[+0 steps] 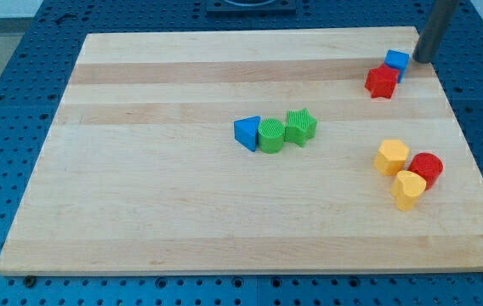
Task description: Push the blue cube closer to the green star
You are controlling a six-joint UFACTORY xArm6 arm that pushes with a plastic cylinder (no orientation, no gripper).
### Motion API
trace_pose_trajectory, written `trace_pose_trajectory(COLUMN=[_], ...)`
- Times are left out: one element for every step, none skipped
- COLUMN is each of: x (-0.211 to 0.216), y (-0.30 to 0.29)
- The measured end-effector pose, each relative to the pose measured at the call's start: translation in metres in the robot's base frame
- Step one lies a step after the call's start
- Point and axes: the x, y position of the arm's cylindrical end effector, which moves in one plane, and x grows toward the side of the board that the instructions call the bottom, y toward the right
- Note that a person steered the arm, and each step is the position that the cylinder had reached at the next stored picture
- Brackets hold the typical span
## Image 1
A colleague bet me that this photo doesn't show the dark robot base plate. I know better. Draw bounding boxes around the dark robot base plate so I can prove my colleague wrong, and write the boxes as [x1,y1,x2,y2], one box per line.
[202,0,298,14]

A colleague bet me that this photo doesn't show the blue cube block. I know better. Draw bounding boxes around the blue cube block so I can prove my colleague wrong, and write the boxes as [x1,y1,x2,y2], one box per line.
[384,49,410,83]

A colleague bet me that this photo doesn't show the red star block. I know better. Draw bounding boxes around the red star block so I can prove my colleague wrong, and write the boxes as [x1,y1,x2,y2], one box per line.
[365,64,400,99]

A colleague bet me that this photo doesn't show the green cylinder block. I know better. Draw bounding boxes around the green cylinder block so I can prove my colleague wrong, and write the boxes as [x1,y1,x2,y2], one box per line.
[258,118,285,154]

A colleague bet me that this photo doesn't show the blue triangle block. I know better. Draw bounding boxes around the blue triangle block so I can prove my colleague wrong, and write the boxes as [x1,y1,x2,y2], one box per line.
[233,116,261,152]

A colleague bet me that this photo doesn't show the yellow hexagon block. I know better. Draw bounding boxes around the yellow hexagon block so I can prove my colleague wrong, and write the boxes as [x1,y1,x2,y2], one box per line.
[373,139,410,176]

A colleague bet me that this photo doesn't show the red cylinder block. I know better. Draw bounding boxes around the red cylinder block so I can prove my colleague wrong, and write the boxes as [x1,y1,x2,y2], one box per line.
[408,152,444,190]

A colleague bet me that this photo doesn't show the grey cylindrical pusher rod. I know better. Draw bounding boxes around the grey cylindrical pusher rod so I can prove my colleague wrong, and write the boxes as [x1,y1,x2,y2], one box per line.
[412,0,460,64]

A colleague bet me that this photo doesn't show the green star block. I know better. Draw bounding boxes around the green star block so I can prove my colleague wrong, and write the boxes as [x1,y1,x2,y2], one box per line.
[284,109,318,147]

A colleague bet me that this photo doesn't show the wooden board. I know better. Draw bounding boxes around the wooden board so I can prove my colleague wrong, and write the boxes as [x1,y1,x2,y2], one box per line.
[0,26,483,276]

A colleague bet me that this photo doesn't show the yellow heart block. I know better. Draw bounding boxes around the yellow heart block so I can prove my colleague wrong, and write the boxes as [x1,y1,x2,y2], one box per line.
[390,170,427,212]

